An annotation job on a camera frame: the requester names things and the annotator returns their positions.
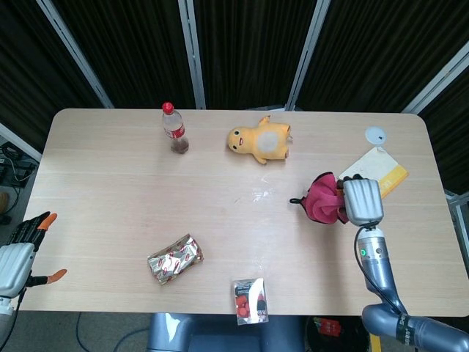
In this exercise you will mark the yellow plush duck toy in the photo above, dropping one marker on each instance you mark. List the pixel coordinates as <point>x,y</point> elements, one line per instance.
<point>260,141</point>

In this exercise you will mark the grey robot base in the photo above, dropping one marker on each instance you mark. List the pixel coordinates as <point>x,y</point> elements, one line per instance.
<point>223,333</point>

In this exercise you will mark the white yellow book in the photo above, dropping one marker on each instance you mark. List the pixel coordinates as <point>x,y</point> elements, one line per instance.
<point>377,166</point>

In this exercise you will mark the white round lid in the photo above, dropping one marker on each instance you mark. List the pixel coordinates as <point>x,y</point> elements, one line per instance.
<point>375,134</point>

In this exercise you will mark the silver foil snack bag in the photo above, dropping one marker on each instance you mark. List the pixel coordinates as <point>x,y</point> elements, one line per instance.
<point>175,259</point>

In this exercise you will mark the black waste bin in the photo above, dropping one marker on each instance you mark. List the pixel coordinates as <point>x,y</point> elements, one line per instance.
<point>335,335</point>

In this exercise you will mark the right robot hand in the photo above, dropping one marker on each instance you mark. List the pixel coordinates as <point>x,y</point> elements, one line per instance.
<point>362,201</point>

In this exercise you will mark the cola bottle red cap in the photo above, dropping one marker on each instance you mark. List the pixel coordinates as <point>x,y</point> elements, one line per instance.
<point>175,130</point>

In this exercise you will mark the pink cloth black trim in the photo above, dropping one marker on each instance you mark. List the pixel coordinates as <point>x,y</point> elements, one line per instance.
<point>324,201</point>

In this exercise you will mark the grey metal rack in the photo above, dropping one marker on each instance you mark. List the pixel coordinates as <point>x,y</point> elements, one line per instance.
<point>458,216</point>

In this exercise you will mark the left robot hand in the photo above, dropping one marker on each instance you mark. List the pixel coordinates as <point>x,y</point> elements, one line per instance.
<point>18,260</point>

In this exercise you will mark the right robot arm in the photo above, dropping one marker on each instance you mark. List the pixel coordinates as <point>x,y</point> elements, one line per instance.
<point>381,275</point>

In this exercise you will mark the white partition post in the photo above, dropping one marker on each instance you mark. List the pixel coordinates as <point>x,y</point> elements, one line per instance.
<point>306,58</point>
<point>192,55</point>
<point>438,80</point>
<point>18,141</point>
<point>77,55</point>

